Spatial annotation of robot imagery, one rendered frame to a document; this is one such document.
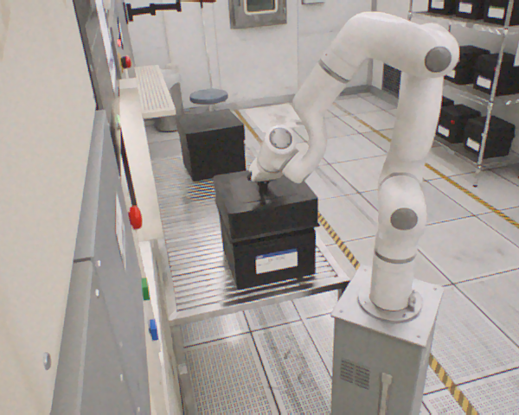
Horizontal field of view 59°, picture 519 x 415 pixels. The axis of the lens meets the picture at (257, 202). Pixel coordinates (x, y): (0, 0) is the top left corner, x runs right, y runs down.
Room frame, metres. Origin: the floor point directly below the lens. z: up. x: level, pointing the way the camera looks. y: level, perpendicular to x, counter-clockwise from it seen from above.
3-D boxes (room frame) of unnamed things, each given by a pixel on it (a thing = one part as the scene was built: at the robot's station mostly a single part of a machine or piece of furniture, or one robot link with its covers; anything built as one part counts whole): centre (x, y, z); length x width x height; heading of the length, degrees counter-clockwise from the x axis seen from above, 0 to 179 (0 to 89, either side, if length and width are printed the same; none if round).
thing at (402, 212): (1.06, -0.38, 1.07); 0.19 x 0.12 x 0.24; 167
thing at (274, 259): (1.34, -0.02, 0.85); 0.28 x 0.28 x 0.17; 13
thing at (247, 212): (1.34, -0.02, 1.02); 0.29 x 0.29 x 0.13; 13
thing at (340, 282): (1.76, 0.15, 0.38); 1.30 x 0.60 x 0.76; 13
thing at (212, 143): (2.18, 0.21, 0.89); 0.29 x 0.29 x 0.25; 17
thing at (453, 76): (3.83, -1.79, 0.81); 0.30 x 0.28 x 0.26; 9
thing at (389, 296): (1.09, -0.39, 0.85); 0.19 x 0.19 x 0.18
